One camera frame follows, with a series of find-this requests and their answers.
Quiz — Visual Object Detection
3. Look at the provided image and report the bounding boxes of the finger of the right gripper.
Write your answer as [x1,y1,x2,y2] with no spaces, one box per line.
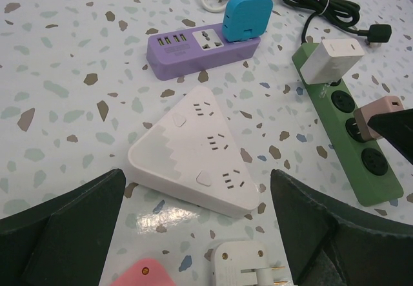
[373,108,413,164]

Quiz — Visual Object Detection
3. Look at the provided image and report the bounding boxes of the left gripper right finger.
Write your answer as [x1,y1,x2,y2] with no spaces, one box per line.
[270,170,412,285]

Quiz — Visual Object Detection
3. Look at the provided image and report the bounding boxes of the green power strip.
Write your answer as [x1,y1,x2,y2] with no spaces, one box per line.
[292,43,404,207]

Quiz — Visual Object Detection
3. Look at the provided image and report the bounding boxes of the beige pink plug adapter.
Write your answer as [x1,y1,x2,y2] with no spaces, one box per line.
[354,96,404,142]

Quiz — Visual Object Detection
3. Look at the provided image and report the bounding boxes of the white triangular power strip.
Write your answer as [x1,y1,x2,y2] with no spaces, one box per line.
[127,86,259,218]

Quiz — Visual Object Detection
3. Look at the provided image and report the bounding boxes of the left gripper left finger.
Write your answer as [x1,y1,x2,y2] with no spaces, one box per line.
[1,169,126,285]

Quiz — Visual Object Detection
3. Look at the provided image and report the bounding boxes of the black power cable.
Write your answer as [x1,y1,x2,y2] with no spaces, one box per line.
[277,0,393,48]

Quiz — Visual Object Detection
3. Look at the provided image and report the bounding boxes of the white cube charger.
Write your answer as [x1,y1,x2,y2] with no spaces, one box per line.
[299,38,365,85]

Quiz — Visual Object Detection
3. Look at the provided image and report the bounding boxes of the purple power strip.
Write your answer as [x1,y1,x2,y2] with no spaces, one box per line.
[146,23,261,81]

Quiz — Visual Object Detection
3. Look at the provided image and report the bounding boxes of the white plug adapter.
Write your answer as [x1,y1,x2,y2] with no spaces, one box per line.
[210,240,289,286]

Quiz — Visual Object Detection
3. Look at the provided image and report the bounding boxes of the blue plug adapter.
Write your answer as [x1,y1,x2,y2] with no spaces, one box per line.
[222,0,274,42]

